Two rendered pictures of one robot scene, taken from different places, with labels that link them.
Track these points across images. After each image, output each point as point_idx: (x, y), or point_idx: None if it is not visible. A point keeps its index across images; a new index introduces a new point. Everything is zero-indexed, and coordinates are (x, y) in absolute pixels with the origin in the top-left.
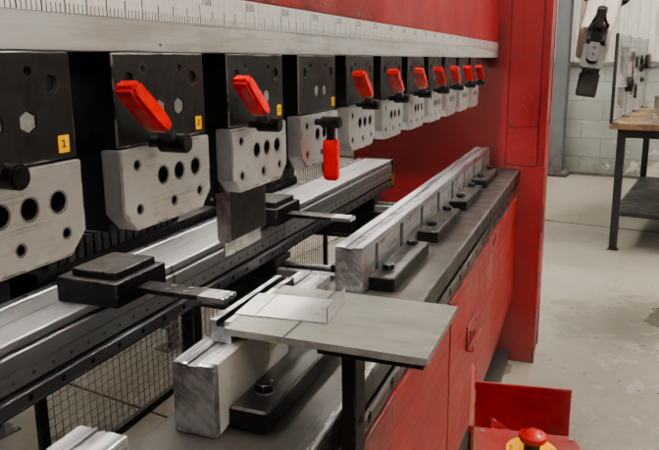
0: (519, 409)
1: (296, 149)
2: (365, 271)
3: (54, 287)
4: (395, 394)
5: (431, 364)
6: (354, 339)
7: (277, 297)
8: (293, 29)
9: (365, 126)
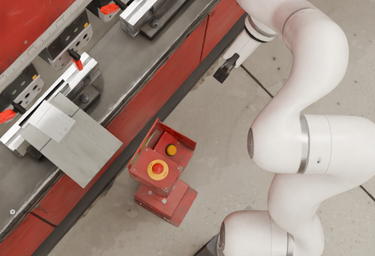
0: (176, 135)
1: (54, 67)
2: (136, 28)
3: None
4: (129, 104)
5: (177, 57)
6: (65, 163)
7: (50, 108)
8: (40, 44)
9: None
